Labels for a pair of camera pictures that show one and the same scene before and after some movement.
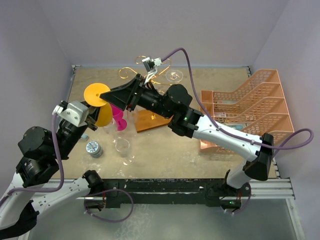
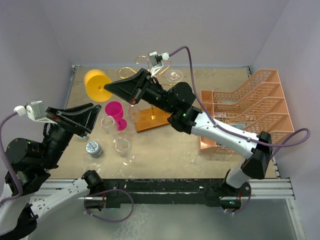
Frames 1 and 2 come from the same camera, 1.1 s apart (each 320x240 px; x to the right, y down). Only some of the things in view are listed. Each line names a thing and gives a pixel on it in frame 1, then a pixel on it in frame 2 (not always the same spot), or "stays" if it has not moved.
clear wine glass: [123, 146] stays
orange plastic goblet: [92, 93] to [95, 80]
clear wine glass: [174, 75] stays
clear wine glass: [111, 130] stays
